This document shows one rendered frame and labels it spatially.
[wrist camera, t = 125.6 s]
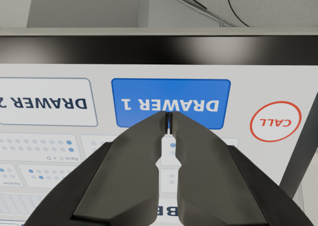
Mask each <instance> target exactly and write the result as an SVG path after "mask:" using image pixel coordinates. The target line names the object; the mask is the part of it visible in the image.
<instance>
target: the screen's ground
mask: <svg viewBox="0 0 318 226"><path fill-rule="evenodd" d="M0 76H38V77H91V82H92V87H93V93H94V98H95V103H96V109H97V116H98V121H99V126H100V128H87V127H45V126H4V125H0V131H39V132H78V133H118V134H121V133H123V132H124V131H125V130H127V129H128V128H116V123H115V114H114V107H113V100H112V93H111V86H110V78H109V77H137V78H233V81H232V86H231V92H230V98H229V104H228V109H227V114H226V120H225V125H224V130H212V132H213V133H215V134H216V135H217V136H235V137H242V141H241V145H240V149H239V150H240V151H241V152H242V153H243V154H244V155H245V156H246V157H248V158H249V159H250V160H251V161H252V162H253V163H254V164H255V165H256V166H258V167H259V168H260V169H261V170H262V171H263V172H264V173H265V174H266V175H267V176H269V177H270V178H271V179H272V180H273V181H274V182H275V183H276V184H277V185H278V186H279V184H280V182H281V179H282V177H283V174H284V172H285V169H286V167H287V164H288V162H289V160H290V158H291V155H292V153H293V150H294V148H295V145H296V143H297V141H298V138H299V136H300V133H301V131H302V128H303V126H304V123H305V121H306V118H307V116H308V114H309V111H310V109H311V107H312V104H313V102H314V99H315V97H316V94H317V92H318V66H291V65H139V64H0ZM254 99H299V100H311V103H310V105H309V108H308V110H307V113H306V115H305V118H304V120H303V123H302V125H301V128H300V130H299V133H298V135H297V138H296V140H295V142H294V144H265V143H244V138H245V134H246V131H247V126H248V122H249V118H250V114H251V110H252V106H253V102H254ZM50 191H51V190H44V189H21V188H0V192H11V193H34V194H48V193H49V192H50ZM28 218H29V216H11V215H0V219H3V220H23V221H27V219H28ZM149 226H184V225H182V224H181V222H180V221H179V218H178V210H177V195H175V194H159V207H158V216H157V219H156V220H155V222H154V223H153V224H151V225H149Z"/></svg>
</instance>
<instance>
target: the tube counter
mask: <svg viewBox="0 0 318 226"><path fill-rule="evenodd" d="M46 195H47V194H34V193H11V192H0V215H11V216H30V215H31V214H32V212H33V211H34V210H35V208H36V207H37V206H38V205H39V203H40V202H41V201H42V200H43V199H44V198H45V196H46Z"/></svg>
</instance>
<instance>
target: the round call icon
mask: <svg viewBox="0 0 318 226"><path fill-rule="evenodd" d="M310 103H311V100H299V99H254V102H253V106H252V110H251V114H250V118H249V122H248V126H247V131H246V134H245V138H244V143H265V144H294V142H295V140H296V138H297V135H298V133H299V130H300V128H301V125H302V123H303V120H304V118H305V115H306V113H307V110H308V108H309V105H310Z"/></svg>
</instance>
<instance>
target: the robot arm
mask: <svg viewBox="0 0 318 226"><path fill-rule="evenodd" d="M168 124H169V132H170V134H172V136H173V137H174V138H175V140H176V150H175V157H176V158H177V160H178V161H179V162H180V164H181V167H180V168H179V170H178V180H177V210H178V218H179V221H180V222H181V224H182V225H184V226H314V225H313V224H312V222H311V221H310V219H309V218H308V217H307V216H306V214H305V213H304V212H303V211H302V210H301V208H300V207H299V206H298V205H297V204H296V203H295V202H294V200H293V199H292V198H291V197H290V196H289V195H288V194H287V193H286V192H285V191H284V190H283V189H282V188H281V187H280V186H278V185H277V184H276V183H275V182H274V181H273V180H272V179H271V178H270V177H269V176H267V175H266V174H265V173H264V172H263V171H262V170H261V169H260V168H259V167H258V166H256V165H255V164H254V163H253V162H252V161H251V160H250V159H249V158H248V157H246V156H245V155H244V154H243V153H242V152H241V151H240V150H239V149H238V148H236V147H235V146H234V145H227V144H226V143H225V142H224V141H223V140H222V139H221V138H220V137H218V136H217V135H216V134H215V133H213V132H212V131H211V130H209V129H208V128H206V127H204V126H203V125H201V124H200V123H198V122H196V121H194V120H193V119H191V118H189V117H187V116H186V115H184V114H182V113H181V112H178V111H172V112H166V111H159V112H157V113H155V114H153V115H151V116H150V117H148V118H146V119H144V120H142V121H140V122H138V123H137V124H135V125H133V126H131V127H130V128H128V129H127V130H125V131H124V132H123V133H121V134H120V135H119V136H118V137H116V138H115V139H114V140H113V141H112V142H105V143H104V144H103V145H102V146H100V147H99V148H98V149H97V150H96V151H95V152H93V153H92V154H91V155H90V156H89V157H88V158H86V159H85V160H84V161H83V162H82V163H81V164H80V165H78V166H77V167H76V168H75V169H74V170H73V171H71V172H70V173H69V174H68V175H67V176H66V177H64V178H63V179H62V180H61V181H60V182H59V183H58V184H57V185H56V186H55V187H54V188H53V189H52V190H51V191H50V192H49V193H48V194H47V195H46V196H45V198H44V199H43V200H42V201H41V202H40V203H39V205H38V206H37V207H36V208H35V210H34V211H33V212H32V214H31V215H30V216H29V218H28V219H27V221H26V222H25V223H24V225H23V226H149V225H151V224H153V223H154V222H155V220H156V219H157V216H158V207H159V169H158V167H157V166H156V162H157V161H158V160H159V159H160V158H161V156H162V138H163V137H164V136H165V134H168Z"/></svg>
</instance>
